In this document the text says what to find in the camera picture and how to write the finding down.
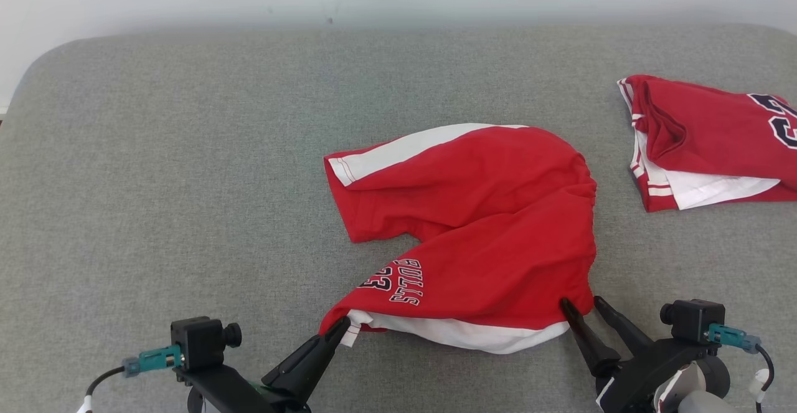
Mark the grey fabric mat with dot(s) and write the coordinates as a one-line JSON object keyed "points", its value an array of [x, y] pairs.
{"points": [[187, 182]]}

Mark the red and white basketball jersey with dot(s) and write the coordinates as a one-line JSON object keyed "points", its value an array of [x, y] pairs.
{"points": [[710, 132]]}

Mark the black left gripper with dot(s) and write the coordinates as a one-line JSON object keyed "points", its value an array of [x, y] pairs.
{"points": [[230, 394]]}

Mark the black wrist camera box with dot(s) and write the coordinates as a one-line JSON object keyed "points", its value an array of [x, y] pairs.
{"points": [[694, 319], [199, 341]]}

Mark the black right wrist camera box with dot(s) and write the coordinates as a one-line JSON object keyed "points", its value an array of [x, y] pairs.
{"points": [[694, 319]]}

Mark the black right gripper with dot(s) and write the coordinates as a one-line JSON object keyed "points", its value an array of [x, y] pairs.
{"points": [[647, 375]]}

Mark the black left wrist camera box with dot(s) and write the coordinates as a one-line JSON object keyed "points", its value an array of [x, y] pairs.
{"points": [[199, 341]]}

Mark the red Bulls 23 shorts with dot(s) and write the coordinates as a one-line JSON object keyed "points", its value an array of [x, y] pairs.
{"points": [[498, 226]]}

